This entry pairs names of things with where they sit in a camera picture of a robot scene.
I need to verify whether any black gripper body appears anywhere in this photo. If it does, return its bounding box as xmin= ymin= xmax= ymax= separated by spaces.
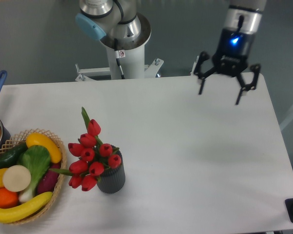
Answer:
xmin=212 ymin=29 xmax=255 ymax=77

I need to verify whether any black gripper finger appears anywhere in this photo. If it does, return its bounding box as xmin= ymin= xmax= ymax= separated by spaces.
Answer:
xmin=193 ymin=51 xmax=216 ymax=95
xmin=235 ymin=63 xmax=261 ymax=105

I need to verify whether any red tulip bouquet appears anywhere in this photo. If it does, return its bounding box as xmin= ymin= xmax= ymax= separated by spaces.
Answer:
xmin=48 ymin=106 xmax=122 ymax=192

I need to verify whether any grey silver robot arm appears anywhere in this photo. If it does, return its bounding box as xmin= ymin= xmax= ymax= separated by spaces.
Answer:
xmin=75 ymin=0 xmax=266 ymax=95

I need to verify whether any dark grey ribbed vase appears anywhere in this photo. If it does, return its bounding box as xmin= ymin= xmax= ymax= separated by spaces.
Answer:
xmin=97 ymin=143 xmax=126 ymax=194

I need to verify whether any green bok choy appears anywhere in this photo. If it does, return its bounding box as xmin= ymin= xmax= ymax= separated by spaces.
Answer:
xmin=17 ymin=145 xmax=51 ymax=203

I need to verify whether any purple sweet potato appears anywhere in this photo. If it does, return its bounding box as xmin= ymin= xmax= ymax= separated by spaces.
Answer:
xmin=36 ymin=163 xmax=61 ymax=195

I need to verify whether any woven wicker basket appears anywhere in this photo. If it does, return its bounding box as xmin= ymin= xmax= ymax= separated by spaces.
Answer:
xmin=0 ymin=129 xmax=67 ymax=225

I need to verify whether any dark green cucumber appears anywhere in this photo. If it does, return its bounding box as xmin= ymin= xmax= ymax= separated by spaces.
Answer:
xmin=0 ymin=142 xmax=28 ymax=169

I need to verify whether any orange fruit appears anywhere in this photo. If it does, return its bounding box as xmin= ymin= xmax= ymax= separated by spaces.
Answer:
xmin=0 ymin=188 xmax=19 ymax=209

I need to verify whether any yellow banana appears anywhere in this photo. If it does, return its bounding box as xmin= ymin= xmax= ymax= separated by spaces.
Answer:
xmin=0 ymin=192 xmax=53 ymax=224

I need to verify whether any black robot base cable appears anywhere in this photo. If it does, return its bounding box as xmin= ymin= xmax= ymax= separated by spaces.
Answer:
xmin=113 ymin=38 xmax=126 ymax=80

